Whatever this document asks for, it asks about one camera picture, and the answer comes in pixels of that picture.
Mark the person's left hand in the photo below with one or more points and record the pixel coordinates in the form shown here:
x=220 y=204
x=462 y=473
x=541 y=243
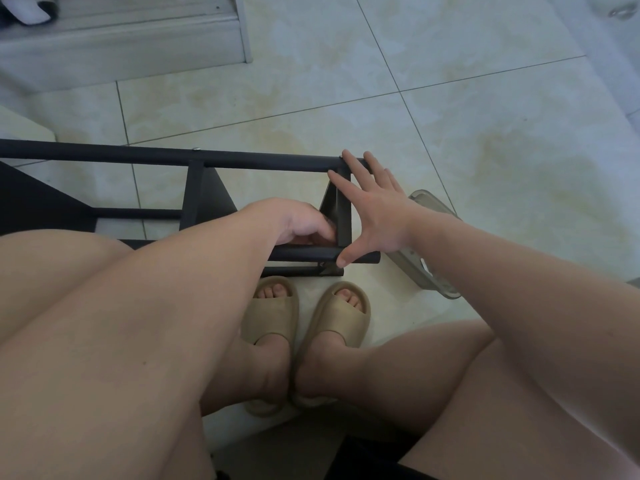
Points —
x=297 y=219

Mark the person's right hand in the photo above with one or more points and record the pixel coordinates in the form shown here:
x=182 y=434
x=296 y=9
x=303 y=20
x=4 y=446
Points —
x=380 y=214

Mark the person's right middle finger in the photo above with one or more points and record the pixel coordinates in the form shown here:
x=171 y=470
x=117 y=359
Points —
x=356 y=169

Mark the white wooden cabinet base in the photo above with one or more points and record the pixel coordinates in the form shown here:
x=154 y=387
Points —
x=130 y=44

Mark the beige slipper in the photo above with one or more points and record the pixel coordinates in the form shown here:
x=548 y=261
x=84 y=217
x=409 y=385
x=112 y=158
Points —
x=272 y=314
x=335 y=319

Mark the person's right forearm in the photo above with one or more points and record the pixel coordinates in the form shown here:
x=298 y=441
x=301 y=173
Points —
x=525 y=304

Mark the black and white item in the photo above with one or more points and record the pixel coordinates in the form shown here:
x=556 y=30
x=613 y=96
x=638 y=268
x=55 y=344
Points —
x=25 y=7

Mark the black metal frame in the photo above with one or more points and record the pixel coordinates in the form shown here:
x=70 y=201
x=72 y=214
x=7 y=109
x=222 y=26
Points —
x=225 y=159

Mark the person's left leg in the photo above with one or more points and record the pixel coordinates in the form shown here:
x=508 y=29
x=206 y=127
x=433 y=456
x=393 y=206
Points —
x=55 y=274

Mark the person's right leg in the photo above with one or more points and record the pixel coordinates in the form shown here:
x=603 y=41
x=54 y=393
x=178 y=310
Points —
x=450 y=384

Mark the person's left fingers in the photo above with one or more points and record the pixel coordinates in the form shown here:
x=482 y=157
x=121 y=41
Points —
x=327 y=234

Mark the person's right thumb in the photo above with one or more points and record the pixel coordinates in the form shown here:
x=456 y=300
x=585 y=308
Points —
x=352 y=252

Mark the person's leg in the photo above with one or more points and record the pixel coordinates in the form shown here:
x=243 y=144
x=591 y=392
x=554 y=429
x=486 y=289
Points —
x=450 y=384
x=55 y=274

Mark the person's right little finger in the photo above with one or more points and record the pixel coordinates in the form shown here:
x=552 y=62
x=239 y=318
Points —
x=397 y=183

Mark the person's left forearm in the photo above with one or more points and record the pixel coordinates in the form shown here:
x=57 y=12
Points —
x=140 y=334

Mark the black shorts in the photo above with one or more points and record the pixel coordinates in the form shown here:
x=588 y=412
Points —
x=360 y=457

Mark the clear plastic container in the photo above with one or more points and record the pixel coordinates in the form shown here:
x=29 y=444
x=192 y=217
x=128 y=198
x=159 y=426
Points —
x=430 y=274

